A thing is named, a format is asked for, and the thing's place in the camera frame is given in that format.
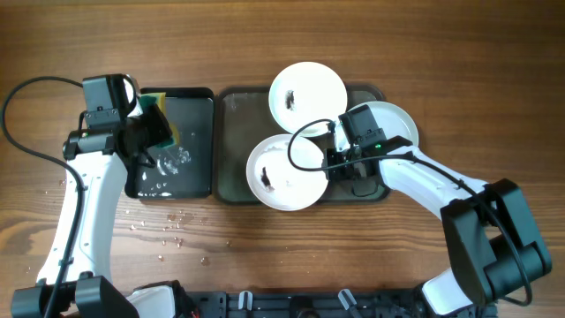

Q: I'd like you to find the green yellow sponge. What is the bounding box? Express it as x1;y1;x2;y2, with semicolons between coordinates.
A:
139;92;180;148

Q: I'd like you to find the pink white plate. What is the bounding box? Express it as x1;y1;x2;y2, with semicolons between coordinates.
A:
245;134;328;211

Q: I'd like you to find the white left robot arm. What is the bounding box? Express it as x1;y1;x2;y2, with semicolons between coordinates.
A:
11;104;177;318

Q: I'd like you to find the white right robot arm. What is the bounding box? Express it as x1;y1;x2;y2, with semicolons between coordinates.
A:
322;136;552;315

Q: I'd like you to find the black water tray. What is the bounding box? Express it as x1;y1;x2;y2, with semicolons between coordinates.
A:
124;87;215;200

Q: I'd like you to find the grey serving tray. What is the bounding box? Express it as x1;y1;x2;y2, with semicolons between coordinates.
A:
213;85;390;205

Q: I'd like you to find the light blue plate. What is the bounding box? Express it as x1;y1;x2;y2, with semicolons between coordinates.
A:
350;101;419;155

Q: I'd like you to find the cream white plate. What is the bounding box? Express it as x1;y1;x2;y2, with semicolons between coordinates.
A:
268;62;348;138

